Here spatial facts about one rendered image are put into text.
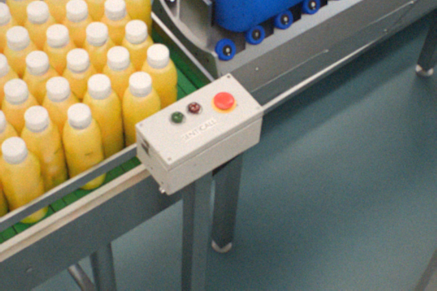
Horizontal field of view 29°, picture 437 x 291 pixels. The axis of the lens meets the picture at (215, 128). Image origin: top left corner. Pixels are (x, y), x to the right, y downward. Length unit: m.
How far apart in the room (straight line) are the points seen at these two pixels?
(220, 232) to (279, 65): 0.73
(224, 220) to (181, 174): 0.94
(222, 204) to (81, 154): 0.86
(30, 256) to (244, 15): 0.61
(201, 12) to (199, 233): 0.45
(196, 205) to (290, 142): 1.17
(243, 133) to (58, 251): 0.43
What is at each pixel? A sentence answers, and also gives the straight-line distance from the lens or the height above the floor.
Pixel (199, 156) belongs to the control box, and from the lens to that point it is 1.43.
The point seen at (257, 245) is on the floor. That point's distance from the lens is 2.56.
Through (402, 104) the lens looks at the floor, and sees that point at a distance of 2.94.
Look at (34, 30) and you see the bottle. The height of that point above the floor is 1.06.
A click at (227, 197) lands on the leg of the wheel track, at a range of 2.26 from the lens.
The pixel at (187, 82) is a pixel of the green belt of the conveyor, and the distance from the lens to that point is 1.74.
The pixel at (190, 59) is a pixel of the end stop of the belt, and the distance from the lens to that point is 1.68.
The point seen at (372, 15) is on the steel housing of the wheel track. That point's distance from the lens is 1.98.
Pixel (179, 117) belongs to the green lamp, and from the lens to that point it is 1.42.
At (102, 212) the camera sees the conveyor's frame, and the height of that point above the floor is 0.86.
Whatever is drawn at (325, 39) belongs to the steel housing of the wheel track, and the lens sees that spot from 1.90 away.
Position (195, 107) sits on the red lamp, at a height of 1.11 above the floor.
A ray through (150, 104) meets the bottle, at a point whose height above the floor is 1.06.
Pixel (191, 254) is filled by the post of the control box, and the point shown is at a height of 0.64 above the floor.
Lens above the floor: 2.25
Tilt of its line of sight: 54 degrees down
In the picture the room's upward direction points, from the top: 4 degrees clockwise
